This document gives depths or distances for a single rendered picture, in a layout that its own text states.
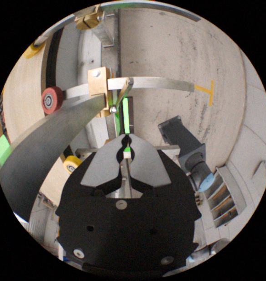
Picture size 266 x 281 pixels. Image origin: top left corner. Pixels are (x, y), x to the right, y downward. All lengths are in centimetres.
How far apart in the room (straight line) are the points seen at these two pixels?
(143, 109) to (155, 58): 64
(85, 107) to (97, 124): 42
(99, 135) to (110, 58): 42
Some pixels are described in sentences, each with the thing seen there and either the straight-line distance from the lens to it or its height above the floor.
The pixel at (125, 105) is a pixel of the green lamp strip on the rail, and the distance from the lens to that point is 43.
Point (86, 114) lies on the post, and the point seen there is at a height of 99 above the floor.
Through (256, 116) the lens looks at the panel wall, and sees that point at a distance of 259.
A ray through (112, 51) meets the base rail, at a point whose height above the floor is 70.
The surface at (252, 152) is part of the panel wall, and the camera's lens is 258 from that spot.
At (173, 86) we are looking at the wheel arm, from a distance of 28.
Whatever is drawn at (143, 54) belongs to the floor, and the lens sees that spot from 119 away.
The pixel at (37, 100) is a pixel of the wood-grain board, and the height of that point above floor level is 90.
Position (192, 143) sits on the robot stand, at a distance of 89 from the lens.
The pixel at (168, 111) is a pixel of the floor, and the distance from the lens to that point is 123.
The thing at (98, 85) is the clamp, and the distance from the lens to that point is 26.
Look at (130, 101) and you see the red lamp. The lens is 42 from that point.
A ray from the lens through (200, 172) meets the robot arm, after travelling 74.
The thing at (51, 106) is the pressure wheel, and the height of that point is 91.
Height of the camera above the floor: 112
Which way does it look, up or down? 59 degrees down
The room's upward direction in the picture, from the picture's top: 178 degrees clockwise
